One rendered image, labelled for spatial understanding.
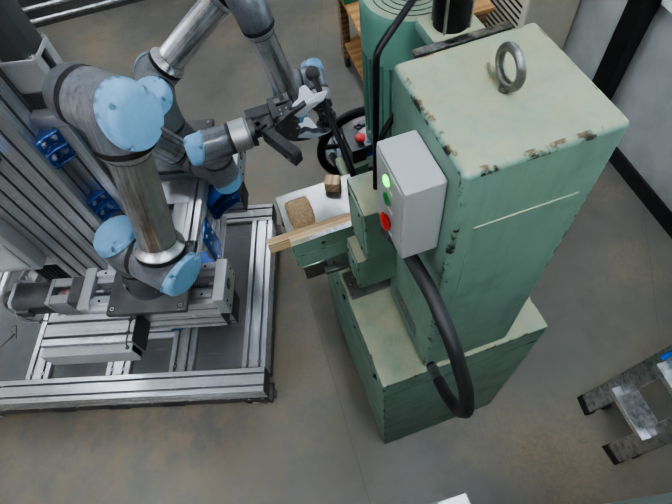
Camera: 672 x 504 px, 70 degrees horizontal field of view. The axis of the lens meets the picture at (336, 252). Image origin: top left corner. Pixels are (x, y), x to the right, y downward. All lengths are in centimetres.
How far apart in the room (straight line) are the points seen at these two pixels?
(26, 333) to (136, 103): 160
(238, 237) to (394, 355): 115
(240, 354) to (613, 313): 154
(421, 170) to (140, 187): 59
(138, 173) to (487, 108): 65
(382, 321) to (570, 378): 109
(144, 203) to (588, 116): 80
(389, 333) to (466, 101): 73
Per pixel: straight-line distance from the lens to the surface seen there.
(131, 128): 93
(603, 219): 258
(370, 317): 126
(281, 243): 124
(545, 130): 65
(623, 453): 207
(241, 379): 188
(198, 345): 200
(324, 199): 134
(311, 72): 119
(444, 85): 68
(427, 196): 63
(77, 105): 96
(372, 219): 82
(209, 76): 333
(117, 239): 125
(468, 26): 78
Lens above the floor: 196
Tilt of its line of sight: 59 degrees down
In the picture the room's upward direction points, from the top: 10 degrees counter-clockwise
